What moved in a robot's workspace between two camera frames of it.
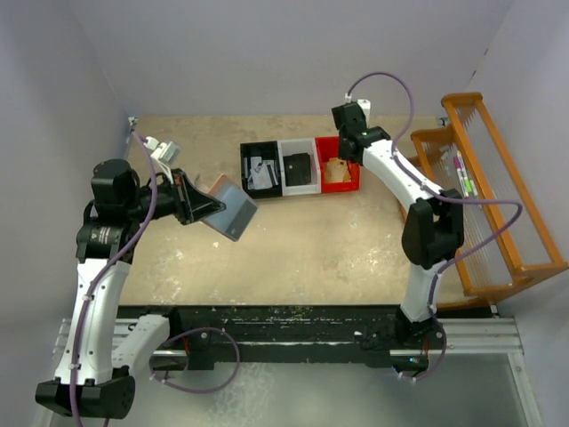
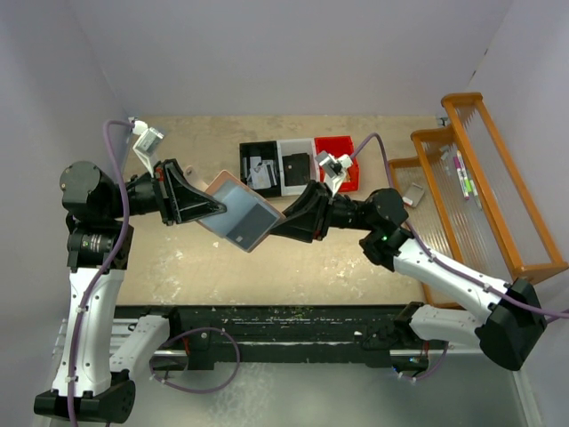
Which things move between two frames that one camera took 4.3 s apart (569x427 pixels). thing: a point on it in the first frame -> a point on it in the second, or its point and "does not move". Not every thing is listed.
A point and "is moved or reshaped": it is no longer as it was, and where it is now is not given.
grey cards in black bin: [263, 173] does not move
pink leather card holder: [239, 212] is moved or reshaped
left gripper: [189, 203] does not move
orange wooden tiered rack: [505, 242] does not move
